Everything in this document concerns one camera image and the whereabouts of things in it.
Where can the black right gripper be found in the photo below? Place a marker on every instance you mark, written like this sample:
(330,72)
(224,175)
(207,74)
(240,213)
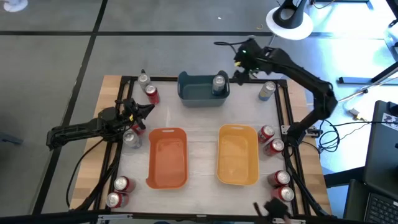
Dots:
(248,56)

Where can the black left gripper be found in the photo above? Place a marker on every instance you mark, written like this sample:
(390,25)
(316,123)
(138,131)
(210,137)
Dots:
(129,113)

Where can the red soda can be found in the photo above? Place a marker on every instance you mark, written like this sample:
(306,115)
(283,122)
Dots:
(279,178)
(123,184)
(152,92)
(265,133)
(139,130)
(284,193)
(116,199)
(274,147)

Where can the silver blue soda can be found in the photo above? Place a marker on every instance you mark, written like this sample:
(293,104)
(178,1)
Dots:
(132,138)
(143,79)
(218,84)
(266,90)

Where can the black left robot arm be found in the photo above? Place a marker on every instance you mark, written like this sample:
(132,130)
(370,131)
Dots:
(77,129)

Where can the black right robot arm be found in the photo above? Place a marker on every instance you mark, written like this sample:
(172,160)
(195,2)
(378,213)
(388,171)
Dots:
(311,81)

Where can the orange plastic bin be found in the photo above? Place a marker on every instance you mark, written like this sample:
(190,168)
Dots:
(168,158)

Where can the blue-grey plastic bin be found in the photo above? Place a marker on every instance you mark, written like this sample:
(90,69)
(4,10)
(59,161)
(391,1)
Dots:
(194,93)

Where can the black stand base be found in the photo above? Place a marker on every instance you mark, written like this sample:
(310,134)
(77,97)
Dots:
(290,14)

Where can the yellow plastic bin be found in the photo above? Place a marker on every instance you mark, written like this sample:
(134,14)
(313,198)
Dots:
(237,155)

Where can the black desk leg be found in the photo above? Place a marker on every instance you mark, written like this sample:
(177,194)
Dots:
(357,80)

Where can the yellow grey plug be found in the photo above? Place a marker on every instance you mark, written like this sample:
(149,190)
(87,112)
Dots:
(354,112)

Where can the white round floor object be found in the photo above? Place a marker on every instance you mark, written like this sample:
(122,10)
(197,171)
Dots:
(14,4)

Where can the black laptop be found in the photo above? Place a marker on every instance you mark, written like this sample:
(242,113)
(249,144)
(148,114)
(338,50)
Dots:
(382,208)

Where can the black aluminium table frame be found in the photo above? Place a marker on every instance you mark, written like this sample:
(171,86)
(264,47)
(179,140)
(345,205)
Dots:
(161,78)

